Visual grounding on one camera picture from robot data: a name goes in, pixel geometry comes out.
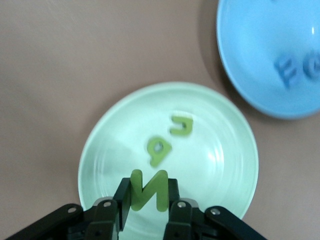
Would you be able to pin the brown table cover sheet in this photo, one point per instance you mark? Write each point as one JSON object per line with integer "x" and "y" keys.
{"x": 75, "y": 62}

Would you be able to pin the blue foam letter e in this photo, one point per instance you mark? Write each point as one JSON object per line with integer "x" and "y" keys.
{"x": 306, "y": 67}

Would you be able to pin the blue foam letter m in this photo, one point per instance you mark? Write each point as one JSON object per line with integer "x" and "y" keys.
{"x": 281, "y": 66}

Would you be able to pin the green foam letter N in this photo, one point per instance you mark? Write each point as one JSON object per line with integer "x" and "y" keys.
{"x": 161, "y": 190}

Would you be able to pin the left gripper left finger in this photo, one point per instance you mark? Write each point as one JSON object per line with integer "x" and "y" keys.
{"x": 100, "y": 222}

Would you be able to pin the blue plate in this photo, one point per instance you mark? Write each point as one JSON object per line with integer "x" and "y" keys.
{"x": 250, "y": 50}

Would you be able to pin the green foam letter p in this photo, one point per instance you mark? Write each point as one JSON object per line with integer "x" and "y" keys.
{"x": 156, "y": 161}

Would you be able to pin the green foam letter u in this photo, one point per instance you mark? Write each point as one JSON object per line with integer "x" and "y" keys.
{"x": 187, "y": 127}

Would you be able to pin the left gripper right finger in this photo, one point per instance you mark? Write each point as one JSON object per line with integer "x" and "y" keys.
{"x": 185, "y": 222}

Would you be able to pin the light green plate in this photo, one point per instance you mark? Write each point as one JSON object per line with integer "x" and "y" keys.
{"x": 212, "y": 150}

